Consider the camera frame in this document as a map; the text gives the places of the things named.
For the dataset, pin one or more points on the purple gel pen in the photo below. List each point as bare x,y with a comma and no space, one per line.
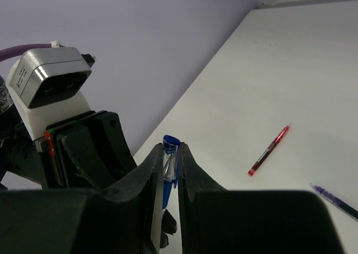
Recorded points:
334,200

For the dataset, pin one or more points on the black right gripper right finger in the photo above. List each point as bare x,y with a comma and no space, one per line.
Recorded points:
216,220

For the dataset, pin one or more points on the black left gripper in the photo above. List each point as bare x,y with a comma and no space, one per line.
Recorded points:
20,155

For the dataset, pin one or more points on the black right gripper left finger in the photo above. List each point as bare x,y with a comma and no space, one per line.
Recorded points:
126,217

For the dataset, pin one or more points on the red gel pen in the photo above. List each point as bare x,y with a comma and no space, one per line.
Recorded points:
269,150

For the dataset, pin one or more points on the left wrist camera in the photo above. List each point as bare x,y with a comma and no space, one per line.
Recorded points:
45,86

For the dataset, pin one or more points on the blue pen cap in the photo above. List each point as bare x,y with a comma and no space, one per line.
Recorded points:
170,147

